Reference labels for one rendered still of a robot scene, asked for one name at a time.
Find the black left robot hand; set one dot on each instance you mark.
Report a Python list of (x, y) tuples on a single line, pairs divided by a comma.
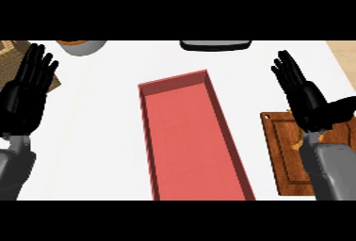
[(23, 97)]

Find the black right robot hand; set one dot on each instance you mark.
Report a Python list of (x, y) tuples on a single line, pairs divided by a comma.
[(307, 100)]

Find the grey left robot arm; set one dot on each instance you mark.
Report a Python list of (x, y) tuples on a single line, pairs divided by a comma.
[(16, 166)]

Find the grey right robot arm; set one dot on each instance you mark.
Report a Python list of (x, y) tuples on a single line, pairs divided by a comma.
[(332, 171)]

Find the golden brown croissant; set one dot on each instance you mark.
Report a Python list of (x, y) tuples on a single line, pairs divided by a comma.
[(298, 142)]

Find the brown wooden cutting board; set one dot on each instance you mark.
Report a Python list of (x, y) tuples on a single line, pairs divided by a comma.
[(286, 150)]

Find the red cardboard box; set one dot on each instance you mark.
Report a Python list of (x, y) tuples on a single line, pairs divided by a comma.
[(193, 138)]

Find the brown woven placemat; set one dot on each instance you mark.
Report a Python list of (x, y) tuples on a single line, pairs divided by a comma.
[(13, 67)]

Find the grey round pot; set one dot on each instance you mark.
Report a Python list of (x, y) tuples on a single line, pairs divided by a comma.
[(82, 47)]

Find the black and grey appliance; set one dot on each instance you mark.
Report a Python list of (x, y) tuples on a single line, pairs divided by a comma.
[(217, 45)]

